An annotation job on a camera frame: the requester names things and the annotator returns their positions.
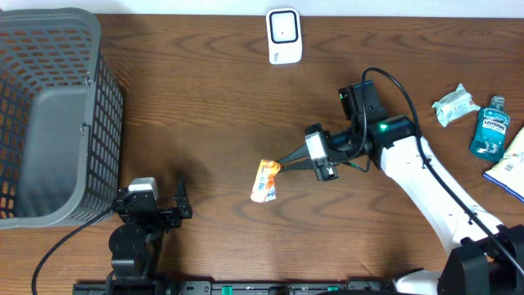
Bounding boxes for teal mouthwash bottle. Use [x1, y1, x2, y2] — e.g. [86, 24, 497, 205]
[469, 95, 511, 162]

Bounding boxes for black mounting rail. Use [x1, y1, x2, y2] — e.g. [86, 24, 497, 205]
[73, 279, 396, 295]

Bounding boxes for orange small box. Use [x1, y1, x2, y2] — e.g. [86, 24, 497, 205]
[250, 160, 282, 203]

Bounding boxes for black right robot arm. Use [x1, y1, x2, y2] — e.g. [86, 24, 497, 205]
[279, 80, 523, 294]

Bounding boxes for cream snack bag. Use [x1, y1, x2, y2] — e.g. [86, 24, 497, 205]
[483, 129, 524, 202]

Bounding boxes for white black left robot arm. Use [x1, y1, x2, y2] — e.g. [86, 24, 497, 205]
[105, 177, 193, 295]

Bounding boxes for light green tissue pack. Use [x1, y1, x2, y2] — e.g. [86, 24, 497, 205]
[431, 84, 481, 127]

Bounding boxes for grey plastic basket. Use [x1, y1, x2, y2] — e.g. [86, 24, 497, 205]
[1, 8, 124, 229]

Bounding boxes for white barcode scanner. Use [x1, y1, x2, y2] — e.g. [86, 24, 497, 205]
[265, 8, 303, 65]

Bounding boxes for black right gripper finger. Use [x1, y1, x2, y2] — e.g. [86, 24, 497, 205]
[281, 158, 314, 171]
[278, 144, 309, 163]

